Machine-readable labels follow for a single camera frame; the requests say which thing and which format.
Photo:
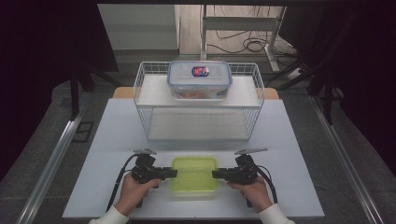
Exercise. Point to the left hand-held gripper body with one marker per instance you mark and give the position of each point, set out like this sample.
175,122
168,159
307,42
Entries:
145,172

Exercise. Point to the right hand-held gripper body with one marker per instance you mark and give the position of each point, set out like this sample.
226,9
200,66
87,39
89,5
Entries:
244,174

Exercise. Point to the green plastic food container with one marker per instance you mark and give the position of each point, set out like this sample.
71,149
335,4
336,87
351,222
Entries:
194,175

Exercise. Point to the clear container with blue lid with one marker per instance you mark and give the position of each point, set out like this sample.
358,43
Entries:
199,81

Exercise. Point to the person's right hand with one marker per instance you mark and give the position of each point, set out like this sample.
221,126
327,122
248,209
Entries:
255,194

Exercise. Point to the person's left hand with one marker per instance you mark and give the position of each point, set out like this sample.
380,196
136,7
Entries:
132,194

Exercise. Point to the wooden table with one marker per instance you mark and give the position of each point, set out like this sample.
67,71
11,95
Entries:
123,92

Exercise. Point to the white power strip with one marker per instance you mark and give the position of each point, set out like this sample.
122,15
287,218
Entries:
293,73

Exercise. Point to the dark tripod stand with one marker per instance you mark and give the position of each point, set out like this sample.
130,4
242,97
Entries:
327,93

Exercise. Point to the white cabinet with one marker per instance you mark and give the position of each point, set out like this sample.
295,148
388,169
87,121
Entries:
138,26

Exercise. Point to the black floor frame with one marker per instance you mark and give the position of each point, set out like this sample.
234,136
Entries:
83,132

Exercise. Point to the metal rail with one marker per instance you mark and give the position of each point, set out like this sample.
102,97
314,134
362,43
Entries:
345,155
53,161

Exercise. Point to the white metal desk frame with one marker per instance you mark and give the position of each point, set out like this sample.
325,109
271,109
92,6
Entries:
239,23

